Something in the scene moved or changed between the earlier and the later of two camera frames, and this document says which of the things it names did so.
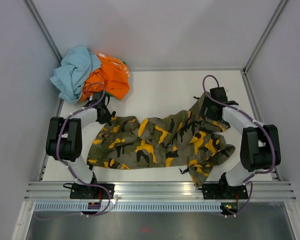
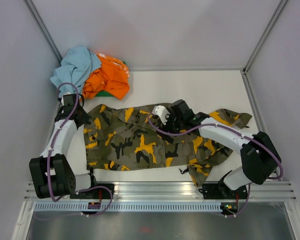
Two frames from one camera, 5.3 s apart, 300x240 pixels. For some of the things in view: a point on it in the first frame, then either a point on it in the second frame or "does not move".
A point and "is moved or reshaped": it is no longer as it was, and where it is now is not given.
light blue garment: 75,67 does not move
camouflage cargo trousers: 191,140 is moved or reshaped
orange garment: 113,74 does not move
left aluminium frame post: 43,30 does not move
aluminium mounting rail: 273,191 does not move
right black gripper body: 208,103 → 173,123
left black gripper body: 107,116 → 85,117
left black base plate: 85,192 does not move
